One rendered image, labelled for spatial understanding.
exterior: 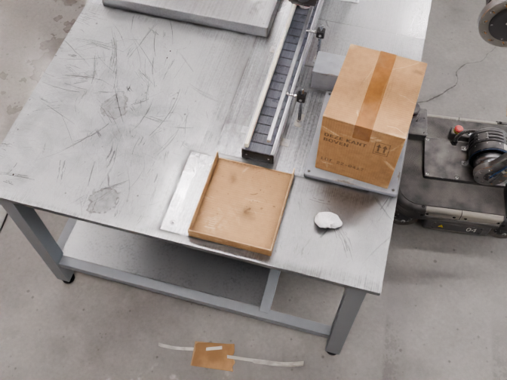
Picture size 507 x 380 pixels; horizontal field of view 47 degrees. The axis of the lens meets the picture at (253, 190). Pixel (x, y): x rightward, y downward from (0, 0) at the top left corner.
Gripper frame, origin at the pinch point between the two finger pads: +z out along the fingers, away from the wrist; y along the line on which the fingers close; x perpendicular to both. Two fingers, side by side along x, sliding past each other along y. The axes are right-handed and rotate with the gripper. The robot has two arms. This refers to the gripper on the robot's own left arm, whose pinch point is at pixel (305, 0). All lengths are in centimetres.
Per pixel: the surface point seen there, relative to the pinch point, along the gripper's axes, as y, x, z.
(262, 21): 13.5, 10.7, -0.8
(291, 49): 0.0, 19.4, -7.8
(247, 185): 1, 68, -38
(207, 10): 35.5, 10.7, 0.1
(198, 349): 12, 145, 7
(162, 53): 47, 30, -8
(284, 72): 0.1, 28.4, -14.6
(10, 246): 110, 128, 24
